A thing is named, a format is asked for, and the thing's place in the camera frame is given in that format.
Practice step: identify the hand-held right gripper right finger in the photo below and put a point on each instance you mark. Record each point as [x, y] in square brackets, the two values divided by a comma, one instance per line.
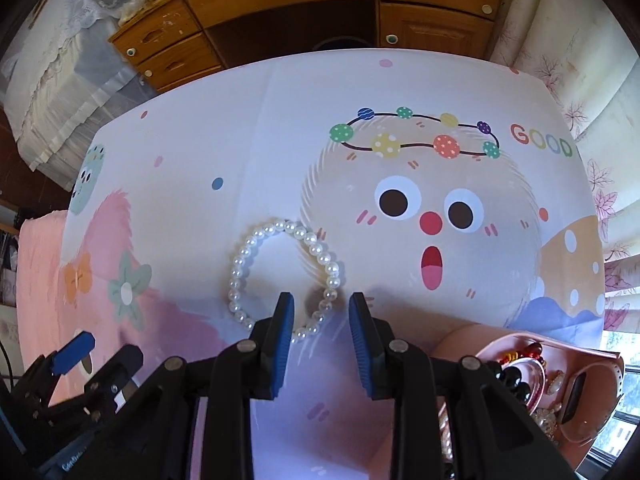
[360, 345]

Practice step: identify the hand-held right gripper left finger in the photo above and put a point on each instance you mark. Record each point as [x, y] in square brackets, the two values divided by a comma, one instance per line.
[282, 340]

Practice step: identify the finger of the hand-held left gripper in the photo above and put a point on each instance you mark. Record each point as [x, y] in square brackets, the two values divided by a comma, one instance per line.
[117, 370]
[75, 352]

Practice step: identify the pink cardboard box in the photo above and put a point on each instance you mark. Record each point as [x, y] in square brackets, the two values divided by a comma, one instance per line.
[455, 342]

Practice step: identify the pink smart wristband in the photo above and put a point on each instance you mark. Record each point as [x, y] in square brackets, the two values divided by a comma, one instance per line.
[600, 410]

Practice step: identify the rhinestone hair comb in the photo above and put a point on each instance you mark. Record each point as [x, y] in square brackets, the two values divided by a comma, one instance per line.
[544, 419]

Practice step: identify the bed with white lace cover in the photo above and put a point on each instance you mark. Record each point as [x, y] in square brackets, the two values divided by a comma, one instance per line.
[60, 85]

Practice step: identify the clear plastic bag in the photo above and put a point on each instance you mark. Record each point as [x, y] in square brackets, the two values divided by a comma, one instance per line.
[131, 10]

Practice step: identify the leaf patterned curtain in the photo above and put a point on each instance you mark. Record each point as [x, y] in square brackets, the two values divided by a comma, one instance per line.
[575, 35]

